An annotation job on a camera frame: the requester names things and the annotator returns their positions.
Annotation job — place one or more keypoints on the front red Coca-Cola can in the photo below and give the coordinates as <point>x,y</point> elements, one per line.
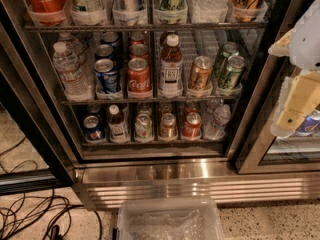
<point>139,76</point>

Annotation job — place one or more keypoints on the blue Pepsi can bottom shelf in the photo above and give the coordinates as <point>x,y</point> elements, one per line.
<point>93,127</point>

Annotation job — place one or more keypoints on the red can bottom shelf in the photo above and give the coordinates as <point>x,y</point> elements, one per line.
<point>192,125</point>

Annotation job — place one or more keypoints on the rear green can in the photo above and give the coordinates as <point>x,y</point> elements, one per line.
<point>225,51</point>

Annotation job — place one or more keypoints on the front blue Pepsi can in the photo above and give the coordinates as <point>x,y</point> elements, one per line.
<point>107,76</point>

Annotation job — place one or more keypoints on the stainless steel fridge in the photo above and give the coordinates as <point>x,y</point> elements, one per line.
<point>106,174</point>

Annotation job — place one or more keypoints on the clear water bottle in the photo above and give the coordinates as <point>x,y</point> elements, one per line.
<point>69,69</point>
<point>77,47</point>

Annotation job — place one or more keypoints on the rear clear water bottle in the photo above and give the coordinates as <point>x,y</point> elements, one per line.
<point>77,47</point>

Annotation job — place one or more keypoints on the rear tea bottle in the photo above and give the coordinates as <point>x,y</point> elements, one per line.
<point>164,35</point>

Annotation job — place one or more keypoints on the red coca-cola can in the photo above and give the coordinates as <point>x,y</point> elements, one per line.
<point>136,38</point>
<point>139,51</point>
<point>139,76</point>

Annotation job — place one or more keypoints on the tea bottle white cap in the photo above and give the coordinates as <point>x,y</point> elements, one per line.
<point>171,65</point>

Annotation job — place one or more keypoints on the glass fridge door right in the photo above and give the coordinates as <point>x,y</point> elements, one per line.
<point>263,147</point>

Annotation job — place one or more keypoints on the clear plastic bin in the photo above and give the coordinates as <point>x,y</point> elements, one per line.
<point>181,218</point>

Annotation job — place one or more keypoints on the front clear water bottle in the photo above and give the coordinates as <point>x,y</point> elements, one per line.
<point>69,69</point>

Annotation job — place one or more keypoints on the green white can bottom shelf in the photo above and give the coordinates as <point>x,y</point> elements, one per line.
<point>143,127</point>

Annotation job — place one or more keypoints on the brown can bottom shelf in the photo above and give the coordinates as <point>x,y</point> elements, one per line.
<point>168,126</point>

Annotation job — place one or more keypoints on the rear blue Pepsi can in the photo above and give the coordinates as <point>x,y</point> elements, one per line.
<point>111,38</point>

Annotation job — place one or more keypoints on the tea bottle bottom shelf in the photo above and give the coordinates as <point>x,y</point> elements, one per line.
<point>117,124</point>

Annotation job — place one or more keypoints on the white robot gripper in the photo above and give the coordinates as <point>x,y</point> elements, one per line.
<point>306,40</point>

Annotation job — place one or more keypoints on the rear red Coca-Cola can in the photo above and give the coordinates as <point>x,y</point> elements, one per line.
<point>136,38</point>

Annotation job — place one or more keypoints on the blue can behind glass door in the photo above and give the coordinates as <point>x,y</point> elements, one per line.
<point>309,124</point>

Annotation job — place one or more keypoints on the front green can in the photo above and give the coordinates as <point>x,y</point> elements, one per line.
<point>232,72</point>

